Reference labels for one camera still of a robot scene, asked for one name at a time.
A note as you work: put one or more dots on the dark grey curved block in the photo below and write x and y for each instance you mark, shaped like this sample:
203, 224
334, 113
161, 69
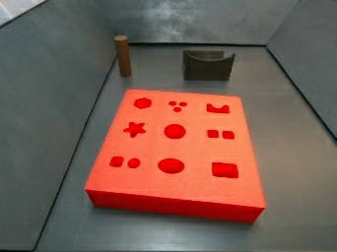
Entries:
207, 65

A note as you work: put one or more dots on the brown hexagonal peg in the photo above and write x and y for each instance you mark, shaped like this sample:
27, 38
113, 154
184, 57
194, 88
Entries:
124, 55

